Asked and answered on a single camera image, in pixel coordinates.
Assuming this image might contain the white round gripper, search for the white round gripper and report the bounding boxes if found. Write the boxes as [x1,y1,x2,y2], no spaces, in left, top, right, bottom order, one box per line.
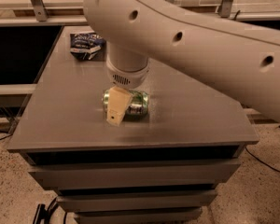
[106,61,149,126]

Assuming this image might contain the green soda can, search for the green soda can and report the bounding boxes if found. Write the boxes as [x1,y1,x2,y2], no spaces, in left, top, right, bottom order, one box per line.
[102,90,148,116]

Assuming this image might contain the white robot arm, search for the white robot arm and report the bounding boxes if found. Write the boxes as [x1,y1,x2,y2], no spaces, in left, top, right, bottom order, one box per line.
[83,0,280,123]

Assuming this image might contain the blue crumpled chip bag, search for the blue crumpled chip bag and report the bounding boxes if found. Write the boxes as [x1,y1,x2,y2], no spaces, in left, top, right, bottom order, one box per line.
[70,32,105,61]

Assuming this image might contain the grey drawer cabinet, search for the grey drawer cabinet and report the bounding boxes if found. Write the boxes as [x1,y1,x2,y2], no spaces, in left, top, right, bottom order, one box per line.
[8,28,258,224]

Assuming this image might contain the black device on floor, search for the black device on floor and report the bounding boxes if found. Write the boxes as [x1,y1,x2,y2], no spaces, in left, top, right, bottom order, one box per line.
[33,203,49,224]

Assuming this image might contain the black floor cable right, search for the black floor cable right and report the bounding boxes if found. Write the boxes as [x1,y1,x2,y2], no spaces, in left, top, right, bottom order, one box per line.
[245,146,280,175]

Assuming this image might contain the metal railing frame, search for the metal railing frame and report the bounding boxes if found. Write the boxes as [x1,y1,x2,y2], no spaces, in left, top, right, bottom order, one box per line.
[0,0,280,26]

